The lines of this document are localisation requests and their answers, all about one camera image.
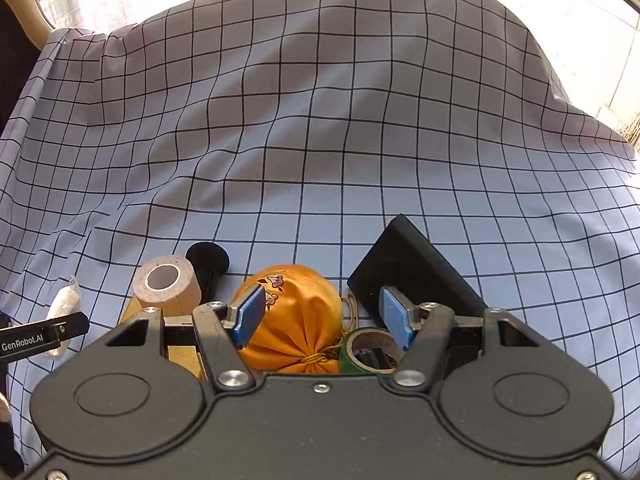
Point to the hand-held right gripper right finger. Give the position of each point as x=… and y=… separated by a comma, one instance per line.
x=395, y=316

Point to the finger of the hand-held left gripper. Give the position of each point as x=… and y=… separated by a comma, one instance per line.
x=45, y=335

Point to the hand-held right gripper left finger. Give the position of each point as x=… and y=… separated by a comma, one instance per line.
x=250, y=312

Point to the black foam mushroom-shaped cover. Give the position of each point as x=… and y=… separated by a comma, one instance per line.
x=205, y=257

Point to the small white wrapped packet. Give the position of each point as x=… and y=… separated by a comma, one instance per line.
x=67, y=300

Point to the black triangular case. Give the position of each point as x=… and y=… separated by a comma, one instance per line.
x=405, y=260

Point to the green tape roll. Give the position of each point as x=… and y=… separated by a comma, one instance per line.
x=346, y=355

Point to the beige tape roll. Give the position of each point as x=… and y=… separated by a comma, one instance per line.
x=185, y=290

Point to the gold cardboard box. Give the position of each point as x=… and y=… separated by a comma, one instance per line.
x=182, y=360

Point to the grey checked bed sheet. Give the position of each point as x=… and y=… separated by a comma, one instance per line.
x=300, y=135

